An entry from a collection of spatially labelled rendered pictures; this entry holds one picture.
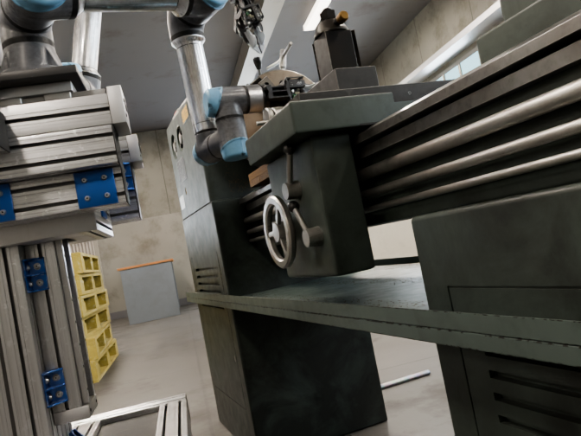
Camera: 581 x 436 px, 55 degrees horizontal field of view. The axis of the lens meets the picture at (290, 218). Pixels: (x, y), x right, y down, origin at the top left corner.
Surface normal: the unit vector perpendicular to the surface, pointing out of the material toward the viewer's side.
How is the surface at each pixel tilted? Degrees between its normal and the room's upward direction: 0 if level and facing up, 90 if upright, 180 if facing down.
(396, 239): 90
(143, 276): 90
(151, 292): 90
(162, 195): 90
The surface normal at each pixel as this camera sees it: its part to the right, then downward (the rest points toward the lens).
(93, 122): 0.19, -0.08
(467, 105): -0.92, 0.16
